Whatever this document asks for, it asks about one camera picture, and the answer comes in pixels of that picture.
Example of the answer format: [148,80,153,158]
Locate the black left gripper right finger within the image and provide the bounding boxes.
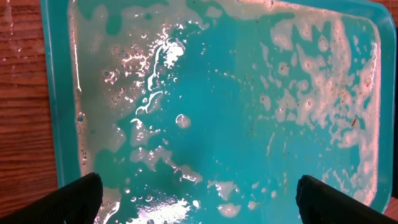
[295,175,397,224]

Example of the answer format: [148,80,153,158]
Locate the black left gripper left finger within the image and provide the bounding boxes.
[1,172,103,224]

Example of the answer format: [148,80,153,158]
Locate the teal plastic tray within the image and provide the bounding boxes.
[40,0,396,223]

